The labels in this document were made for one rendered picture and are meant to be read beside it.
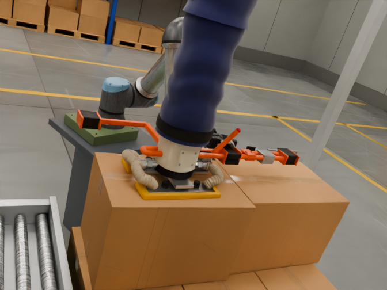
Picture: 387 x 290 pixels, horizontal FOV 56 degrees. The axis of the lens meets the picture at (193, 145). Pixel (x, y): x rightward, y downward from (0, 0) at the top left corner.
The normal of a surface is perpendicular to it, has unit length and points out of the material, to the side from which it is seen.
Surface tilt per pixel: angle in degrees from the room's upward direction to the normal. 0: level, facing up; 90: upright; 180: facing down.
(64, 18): 90
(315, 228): 90
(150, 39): 90
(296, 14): 90
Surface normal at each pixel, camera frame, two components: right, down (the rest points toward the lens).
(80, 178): -0.65, 0.13
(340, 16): -0.86, -0.04
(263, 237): 0.39, 0.47
